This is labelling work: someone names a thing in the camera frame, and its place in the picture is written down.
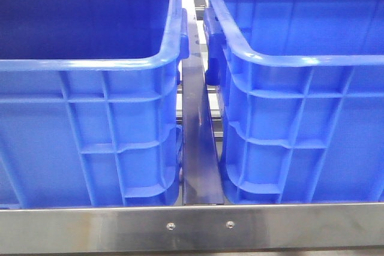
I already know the large blue bin right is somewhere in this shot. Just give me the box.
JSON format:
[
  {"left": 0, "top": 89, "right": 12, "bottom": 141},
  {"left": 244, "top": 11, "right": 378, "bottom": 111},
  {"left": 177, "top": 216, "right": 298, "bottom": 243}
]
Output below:
[{"left": 204, "top": 0, "right": 383, "bottom": 204}]

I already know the large blue bin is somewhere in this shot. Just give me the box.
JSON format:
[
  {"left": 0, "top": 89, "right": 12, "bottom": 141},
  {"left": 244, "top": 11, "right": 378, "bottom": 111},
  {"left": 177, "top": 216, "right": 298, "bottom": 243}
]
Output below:
[
  {"left": 1, "top": 0, "right": 189, "bottom": 209},
  {"left": 204, "top": 0, "right": 383, "bottom": 204}
]

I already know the large blue bin left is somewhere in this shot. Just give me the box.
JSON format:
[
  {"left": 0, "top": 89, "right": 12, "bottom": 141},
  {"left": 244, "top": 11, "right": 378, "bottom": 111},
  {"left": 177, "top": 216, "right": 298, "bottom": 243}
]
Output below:
[{"left": 1, "top": 0, "right": 189, "bottom": 209}]

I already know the dark metal divider bar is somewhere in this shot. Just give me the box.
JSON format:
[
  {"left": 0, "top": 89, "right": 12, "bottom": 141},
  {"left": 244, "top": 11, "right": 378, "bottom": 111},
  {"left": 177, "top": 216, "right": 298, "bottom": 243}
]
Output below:
[{"left": 182, "top": 10, "right": 224, "bottom": 205}]

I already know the metal roller conveyor frame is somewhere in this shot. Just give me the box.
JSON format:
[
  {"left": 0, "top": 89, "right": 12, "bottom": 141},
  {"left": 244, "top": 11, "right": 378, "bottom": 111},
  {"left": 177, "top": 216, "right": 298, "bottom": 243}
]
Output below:
[{"left": 194, "top": 0, "right": 209, "bottom": 20}]

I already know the stainless steel front rail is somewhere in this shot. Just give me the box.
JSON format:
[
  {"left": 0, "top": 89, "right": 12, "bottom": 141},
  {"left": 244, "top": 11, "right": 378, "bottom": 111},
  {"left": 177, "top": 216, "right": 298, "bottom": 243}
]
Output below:
[{"left": 1, "top": 203, "right": 383, "bottom": 254}]

